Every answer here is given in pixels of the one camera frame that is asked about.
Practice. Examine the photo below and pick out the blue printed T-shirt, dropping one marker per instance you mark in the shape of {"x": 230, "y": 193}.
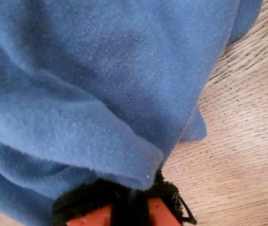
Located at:
{"x": 89, "y": 82}

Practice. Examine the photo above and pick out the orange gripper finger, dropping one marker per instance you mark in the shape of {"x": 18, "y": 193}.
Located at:
{"x": 87, "y": 200}
{"x": 169, "y": 202}

